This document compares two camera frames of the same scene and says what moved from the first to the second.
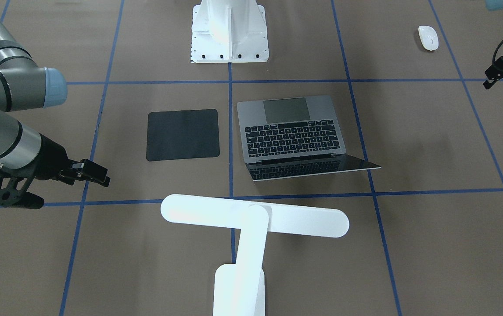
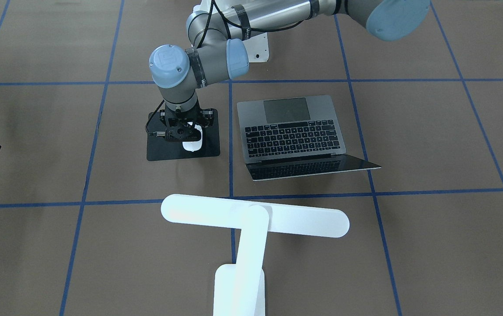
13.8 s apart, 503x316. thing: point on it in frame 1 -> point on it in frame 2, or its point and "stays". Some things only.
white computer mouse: [429, 37] -> [195, 145]
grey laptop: [295, 137] stays
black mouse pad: [182, 134] stays
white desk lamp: [238, 288] stays
